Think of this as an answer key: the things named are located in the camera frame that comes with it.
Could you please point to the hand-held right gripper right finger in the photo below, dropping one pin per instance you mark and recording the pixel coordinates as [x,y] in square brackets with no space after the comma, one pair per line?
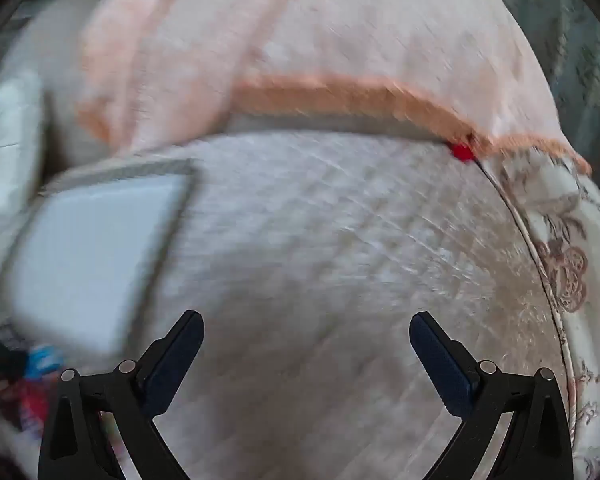
[437,360]

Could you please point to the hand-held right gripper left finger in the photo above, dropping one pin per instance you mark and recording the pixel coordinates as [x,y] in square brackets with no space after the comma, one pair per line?
[177,355]

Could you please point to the striped cardboard box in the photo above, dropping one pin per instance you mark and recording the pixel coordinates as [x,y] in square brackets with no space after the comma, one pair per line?
[90,260]

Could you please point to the beige quilted bedspread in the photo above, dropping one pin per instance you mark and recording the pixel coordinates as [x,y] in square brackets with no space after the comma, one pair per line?
[330,260]

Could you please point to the floral bed sheet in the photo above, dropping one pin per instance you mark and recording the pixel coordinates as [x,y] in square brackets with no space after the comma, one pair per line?
[570,220]

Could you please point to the small red object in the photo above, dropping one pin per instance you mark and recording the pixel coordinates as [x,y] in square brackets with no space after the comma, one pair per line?
[461,152]

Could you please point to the white satin cushion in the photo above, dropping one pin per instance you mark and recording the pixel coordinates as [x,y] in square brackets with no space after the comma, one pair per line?
[7,145]

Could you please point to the pink blanket with orange fringe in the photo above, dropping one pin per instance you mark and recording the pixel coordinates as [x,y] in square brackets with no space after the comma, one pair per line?
[355,25]

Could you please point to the grey patterned curtain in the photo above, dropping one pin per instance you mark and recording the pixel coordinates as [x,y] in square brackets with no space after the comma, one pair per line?
[575,35]

